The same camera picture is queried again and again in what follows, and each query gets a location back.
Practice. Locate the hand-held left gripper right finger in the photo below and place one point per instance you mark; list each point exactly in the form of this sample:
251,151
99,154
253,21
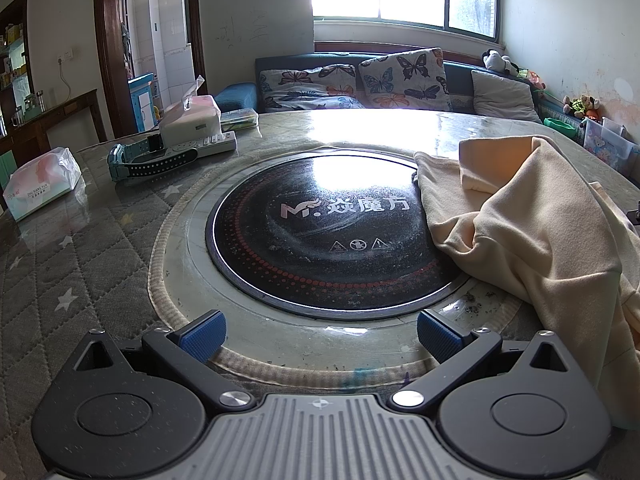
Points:
439,336

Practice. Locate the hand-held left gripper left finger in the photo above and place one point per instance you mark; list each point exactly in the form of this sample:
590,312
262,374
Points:
202,336

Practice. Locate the cream sweatshirt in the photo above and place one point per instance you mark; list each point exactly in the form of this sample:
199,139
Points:
525,220

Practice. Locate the black round induction cooker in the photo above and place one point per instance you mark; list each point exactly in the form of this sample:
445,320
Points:
310,240

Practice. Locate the blue black smart watch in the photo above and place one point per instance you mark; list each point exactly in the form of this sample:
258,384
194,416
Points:
150,162

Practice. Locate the white power strip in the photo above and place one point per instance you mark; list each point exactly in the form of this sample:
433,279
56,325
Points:
220,142

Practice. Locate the open soft tissue pack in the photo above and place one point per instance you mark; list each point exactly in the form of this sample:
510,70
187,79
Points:
190,120

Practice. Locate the pink white tissue pack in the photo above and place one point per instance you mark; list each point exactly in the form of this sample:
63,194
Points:
42,185

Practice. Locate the blue white children's board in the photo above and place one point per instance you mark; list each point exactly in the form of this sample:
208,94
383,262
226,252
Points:
141,102

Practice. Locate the green plastic container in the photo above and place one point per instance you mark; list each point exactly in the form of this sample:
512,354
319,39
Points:
562,125

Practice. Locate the grey pillow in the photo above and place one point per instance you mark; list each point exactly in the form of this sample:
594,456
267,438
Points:
505,97

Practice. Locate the clear plastic storage box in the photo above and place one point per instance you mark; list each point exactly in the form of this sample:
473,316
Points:
607,147

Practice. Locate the dark blue sofa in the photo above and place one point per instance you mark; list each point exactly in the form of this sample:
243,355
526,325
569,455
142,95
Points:
460,80

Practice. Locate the butterfly print pillow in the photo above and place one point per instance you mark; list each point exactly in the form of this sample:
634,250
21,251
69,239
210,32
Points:
405,77
310,87

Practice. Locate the dark wooden side table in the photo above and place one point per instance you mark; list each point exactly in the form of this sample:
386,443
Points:
60,115

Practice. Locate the small stuffed dolls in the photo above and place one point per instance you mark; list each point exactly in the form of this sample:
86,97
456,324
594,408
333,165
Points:
582,106

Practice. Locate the colourful plush toy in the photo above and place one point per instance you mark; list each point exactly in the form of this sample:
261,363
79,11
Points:
531,79

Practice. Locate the panda plush toy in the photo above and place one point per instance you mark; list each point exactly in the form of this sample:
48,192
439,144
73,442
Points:
495,60

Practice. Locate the glass jar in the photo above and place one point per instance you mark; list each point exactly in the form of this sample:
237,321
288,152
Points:
40,101
17,117

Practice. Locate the wooden shelf cabinet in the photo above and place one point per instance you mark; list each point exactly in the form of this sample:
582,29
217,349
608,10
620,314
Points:
15,60

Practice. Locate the brown wooden door frame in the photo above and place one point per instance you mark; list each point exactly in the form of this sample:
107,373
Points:
107,50

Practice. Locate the white wall socket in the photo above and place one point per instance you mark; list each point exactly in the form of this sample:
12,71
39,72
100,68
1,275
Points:
65,56

